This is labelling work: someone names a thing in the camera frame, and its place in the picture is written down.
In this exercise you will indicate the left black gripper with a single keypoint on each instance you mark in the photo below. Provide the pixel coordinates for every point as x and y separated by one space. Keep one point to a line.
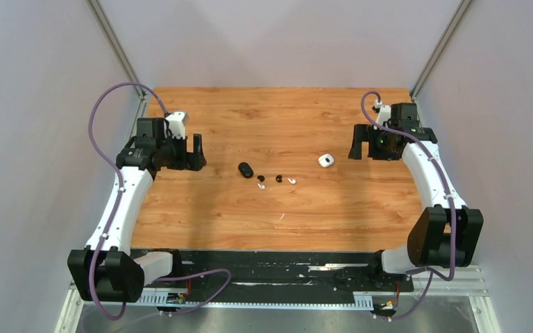
193 160

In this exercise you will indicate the white earbud charging case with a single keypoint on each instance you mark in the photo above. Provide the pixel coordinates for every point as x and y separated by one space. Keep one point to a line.
326 160

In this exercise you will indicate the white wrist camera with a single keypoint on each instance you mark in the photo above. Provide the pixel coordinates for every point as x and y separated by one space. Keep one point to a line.
176 122
383 114

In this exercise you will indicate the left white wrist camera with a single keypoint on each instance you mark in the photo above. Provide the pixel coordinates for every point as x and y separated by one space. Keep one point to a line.
176 122

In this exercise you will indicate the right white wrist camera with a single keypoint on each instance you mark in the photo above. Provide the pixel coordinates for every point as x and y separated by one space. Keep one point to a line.
383 114

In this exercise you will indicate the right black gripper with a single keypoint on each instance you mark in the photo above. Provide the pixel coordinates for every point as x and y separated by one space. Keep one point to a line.
365 132

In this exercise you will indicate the aluminium frame rail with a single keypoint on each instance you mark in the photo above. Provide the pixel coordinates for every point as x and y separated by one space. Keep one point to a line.
468 284

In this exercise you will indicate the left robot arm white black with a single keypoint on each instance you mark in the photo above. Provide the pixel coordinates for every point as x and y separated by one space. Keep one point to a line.
104 268

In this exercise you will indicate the black earbud charging case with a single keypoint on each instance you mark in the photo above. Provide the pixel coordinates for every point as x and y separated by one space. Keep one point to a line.
245 170

